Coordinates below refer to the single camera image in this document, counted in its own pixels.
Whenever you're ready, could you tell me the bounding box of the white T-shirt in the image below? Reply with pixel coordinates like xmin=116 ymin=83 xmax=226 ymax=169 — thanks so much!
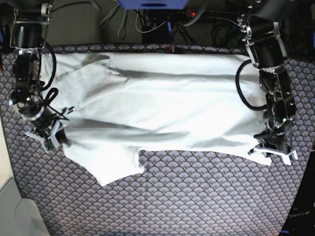
xmin=51 ymin=53 xmax=271 ymax=186

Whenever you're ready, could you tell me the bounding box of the white plastic bin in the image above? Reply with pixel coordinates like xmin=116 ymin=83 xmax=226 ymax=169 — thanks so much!
xmin=0 ymin=178 xmax=49 ymax=236

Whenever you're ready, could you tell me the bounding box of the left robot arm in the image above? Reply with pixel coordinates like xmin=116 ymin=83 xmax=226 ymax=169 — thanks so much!
xmin=229 ymin=0 xmax=315 ymax=166

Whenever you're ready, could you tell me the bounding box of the patterned fan-print tablecloth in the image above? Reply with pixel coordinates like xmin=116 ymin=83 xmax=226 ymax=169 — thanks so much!
xmin=0 ymin=53 xmax=308 ymax=236

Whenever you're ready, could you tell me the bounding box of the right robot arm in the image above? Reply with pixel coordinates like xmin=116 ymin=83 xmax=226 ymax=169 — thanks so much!
xmin=8 ymin=0 xmax=75 ymax=152

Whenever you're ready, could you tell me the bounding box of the black power strip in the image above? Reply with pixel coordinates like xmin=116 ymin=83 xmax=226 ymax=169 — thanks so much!
xmin=185 ymin=9 xmax=240 ymax=22

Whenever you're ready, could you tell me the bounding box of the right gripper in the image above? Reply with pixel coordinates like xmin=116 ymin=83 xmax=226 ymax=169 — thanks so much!
xmin=23 ymin=106 xmax=75 ymax=150

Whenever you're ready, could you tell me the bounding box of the black box under table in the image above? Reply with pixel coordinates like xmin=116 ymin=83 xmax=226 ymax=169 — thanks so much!
xmin=142 ymin=25 xmax=170 ymax=44

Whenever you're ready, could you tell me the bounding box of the red black table clamp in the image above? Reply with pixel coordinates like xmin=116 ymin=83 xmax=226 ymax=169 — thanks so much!
xmin=169 ymin=45 xmax=176 ymax=53

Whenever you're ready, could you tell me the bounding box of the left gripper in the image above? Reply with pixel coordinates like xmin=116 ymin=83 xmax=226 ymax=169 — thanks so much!
xmin=248 ymin=118 xmax=298 ymax=164

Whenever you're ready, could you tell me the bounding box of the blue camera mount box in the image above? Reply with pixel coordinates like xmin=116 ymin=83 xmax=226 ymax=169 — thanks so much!
xmin=119 ymin=0 xmax=188 ymax=10

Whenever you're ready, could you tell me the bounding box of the black computer case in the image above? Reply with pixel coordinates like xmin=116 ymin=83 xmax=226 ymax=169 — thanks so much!
xmin=280 ymin=151 xmax=315 ymax=236

